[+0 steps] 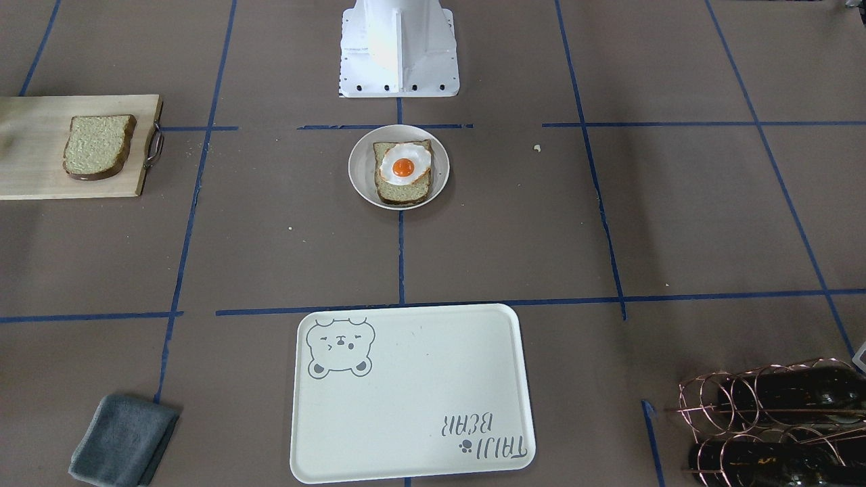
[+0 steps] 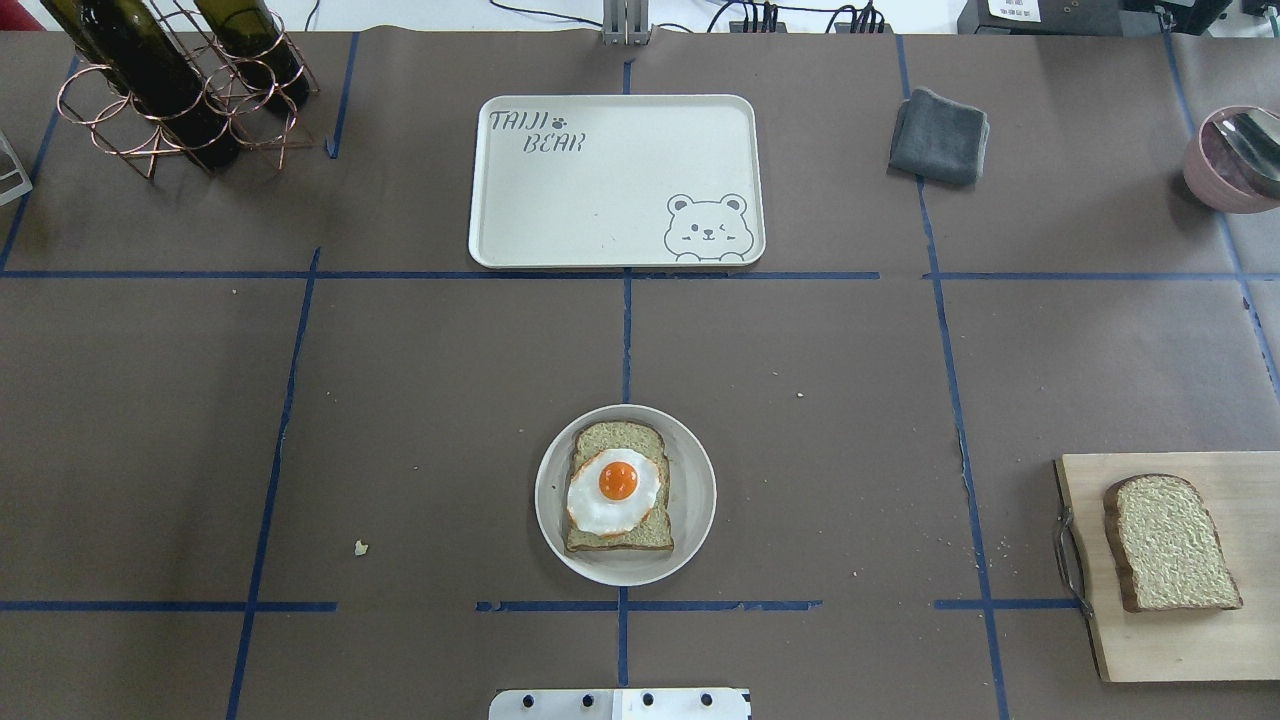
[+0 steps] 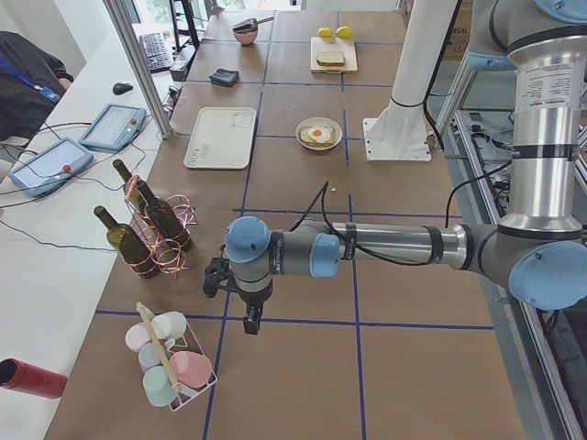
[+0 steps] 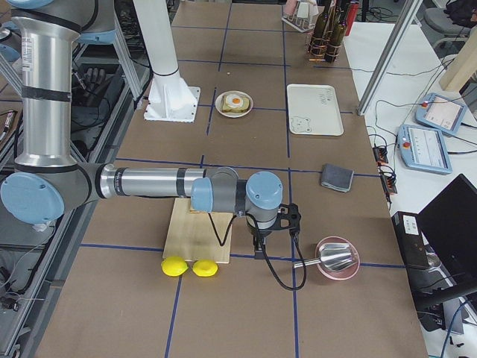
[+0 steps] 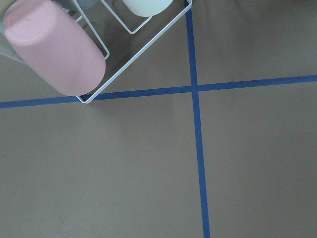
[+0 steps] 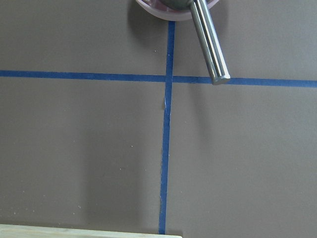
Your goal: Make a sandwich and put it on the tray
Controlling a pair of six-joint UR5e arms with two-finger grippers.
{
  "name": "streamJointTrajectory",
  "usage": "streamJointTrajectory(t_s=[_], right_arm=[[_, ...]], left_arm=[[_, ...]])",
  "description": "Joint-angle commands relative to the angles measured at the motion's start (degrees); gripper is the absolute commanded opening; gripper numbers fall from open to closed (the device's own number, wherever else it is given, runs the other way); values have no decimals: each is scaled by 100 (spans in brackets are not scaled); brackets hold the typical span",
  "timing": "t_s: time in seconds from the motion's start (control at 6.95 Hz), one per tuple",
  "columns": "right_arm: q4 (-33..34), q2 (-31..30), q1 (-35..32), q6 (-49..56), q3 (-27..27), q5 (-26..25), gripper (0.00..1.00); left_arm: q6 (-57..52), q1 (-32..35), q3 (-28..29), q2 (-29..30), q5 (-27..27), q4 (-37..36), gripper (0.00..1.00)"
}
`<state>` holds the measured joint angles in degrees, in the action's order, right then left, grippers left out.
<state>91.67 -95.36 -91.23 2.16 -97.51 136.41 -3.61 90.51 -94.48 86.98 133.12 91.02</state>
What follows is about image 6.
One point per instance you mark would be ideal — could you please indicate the pink bowl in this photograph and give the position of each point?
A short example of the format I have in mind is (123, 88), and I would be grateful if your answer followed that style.
(171, 10)

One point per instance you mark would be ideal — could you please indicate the wooden cutting board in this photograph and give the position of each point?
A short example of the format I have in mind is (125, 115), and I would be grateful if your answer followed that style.
(18, 231)

